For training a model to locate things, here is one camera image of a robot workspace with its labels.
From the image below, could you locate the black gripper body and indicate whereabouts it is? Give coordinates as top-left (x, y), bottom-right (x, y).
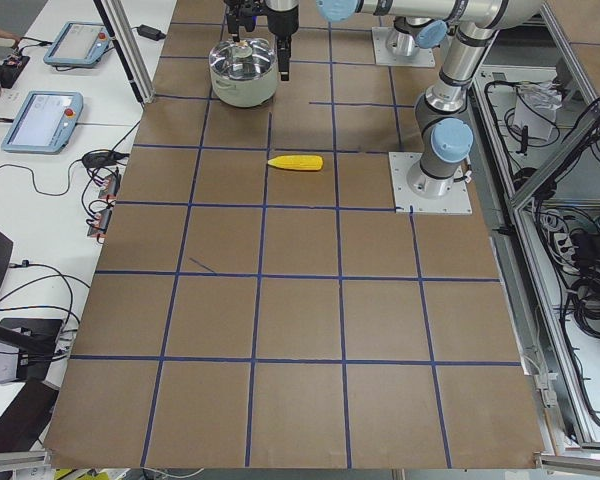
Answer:
top-left (224, 0), bottom-right (244, 15)
top-left (265, 0), bottom-right (299, 37)

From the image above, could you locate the glass pot lid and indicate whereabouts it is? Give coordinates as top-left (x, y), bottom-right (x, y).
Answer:
top-left (209, 38), bottom-right (276, 81)

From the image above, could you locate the yellow corn cob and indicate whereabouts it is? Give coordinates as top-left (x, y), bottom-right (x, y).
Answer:
top-left (267, 154), bottom-right (324, 172)

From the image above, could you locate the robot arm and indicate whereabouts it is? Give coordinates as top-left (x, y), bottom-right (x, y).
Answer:
top-left (225, 1), bottom-right (448, 59)
top-left (316, 0), bottom-right (542, 199)

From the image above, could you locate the pale green cooking pot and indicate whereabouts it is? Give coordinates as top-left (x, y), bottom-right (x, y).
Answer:
top-left (209, 58), bottom-right (278, 108)

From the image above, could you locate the black power adapter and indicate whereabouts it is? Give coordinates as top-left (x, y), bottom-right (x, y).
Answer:
top-left (137, 24), bottom-right (166, 41)

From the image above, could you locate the upper teach pendant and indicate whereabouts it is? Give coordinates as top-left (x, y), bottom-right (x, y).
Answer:
top-left (43, 22), bottom-right (110, 68)

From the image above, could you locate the teach pendant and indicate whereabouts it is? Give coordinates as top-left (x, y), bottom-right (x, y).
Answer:
top-left (43, 22), bottom-right (110, 68)
top-left (1, 91), bottom-right (84, 154)

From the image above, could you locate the lower teach pendant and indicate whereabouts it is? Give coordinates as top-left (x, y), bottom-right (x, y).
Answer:
top-left (1, 91), bottom-right (84, 154)

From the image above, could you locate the brown paper table mat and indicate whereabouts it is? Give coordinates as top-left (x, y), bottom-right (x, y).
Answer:
top-left (45, 1), bottom-right (543, 469)

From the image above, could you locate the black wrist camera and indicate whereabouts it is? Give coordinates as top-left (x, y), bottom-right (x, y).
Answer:
top-left (242, 0), bottom-right (264, 32)

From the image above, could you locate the aluminium frame post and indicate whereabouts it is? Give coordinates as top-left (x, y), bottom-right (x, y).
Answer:
top-left (93, 0), bottom-right (155, 105)

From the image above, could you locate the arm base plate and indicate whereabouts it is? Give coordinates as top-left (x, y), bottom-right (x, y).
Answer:
top-left (372, 27), bottom-right (435, 68)
top-left (389, 152), bottom-right (472, 215)

